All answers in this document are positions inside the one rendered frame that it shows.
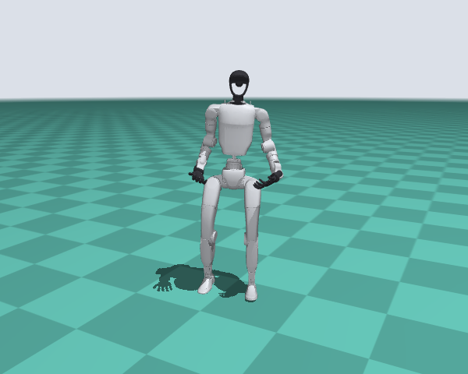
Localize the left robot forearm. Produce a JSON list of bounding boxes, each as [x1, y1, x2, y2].
[[266, 141, 283, 180]]

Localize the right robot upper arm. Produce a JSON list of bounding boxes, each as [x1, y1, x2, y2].
[[204, 104, 221, 147]]

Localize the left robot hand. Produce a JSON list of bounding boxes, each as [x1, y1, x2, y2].
[[253, 170, 282, 189]]

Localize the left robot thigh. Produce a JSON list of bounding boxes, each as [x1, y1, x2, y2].
[[244, 176, 261, 246]]

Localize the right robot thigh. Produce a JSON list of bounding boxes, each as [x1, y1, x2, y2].
[[201, 175, 222, 245]]

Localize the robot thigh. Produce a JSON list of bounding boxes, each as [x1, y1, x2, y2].
[[244, 176, 261, 246], [201, 175, 222, 245]]

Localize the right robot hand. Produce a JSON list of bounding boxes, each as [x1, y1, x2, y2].
[[189, 165, 207, 184]]

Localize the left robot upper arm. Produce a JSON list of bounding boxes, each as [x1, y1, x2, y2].
[[254, 108, 275, 153]]

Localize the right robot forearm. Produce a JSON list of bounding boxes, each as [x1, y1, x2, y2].
[[196, 139, 211, 170]]

